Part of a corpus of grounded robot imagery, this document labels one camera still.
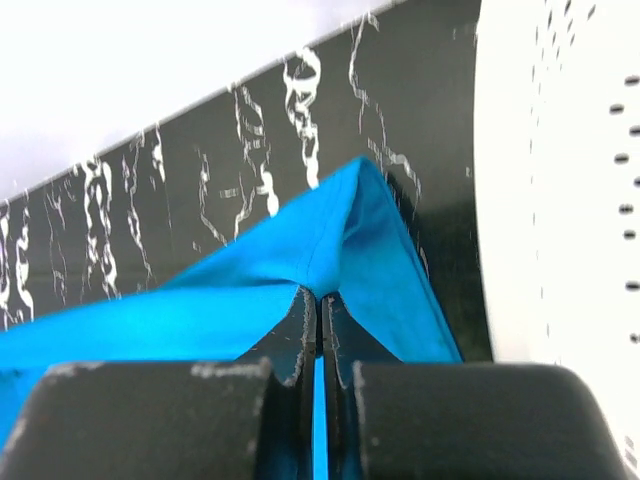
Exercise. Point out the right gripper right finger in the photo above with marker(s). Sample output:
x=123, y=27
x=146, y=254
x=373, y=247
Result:
x=388, y=419

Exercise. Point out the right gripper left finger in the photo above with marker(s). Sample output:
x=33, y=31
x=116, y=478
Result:
x=246, y=419

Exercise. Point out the blue t shirt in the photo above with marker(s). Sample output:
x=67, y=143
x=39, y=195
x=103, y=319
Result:
x=346, y=237

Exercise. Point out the white plastic basket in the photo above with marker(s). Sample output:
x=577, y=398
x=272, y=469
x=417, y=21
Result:
x=556, y=173

